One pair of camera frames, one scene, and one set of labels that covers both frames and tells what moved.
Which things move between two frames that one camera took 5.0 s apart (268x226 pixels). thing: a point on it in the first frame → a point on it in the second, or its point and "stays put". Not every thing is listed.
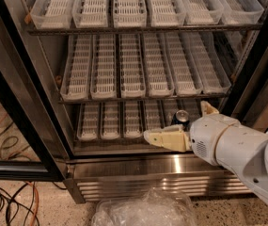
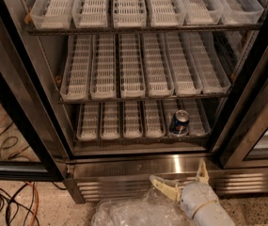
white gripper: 206,136 → 197,194
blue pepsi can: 181,118 stays put
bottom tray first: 87,125 stays put
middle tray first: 76,78 stays put
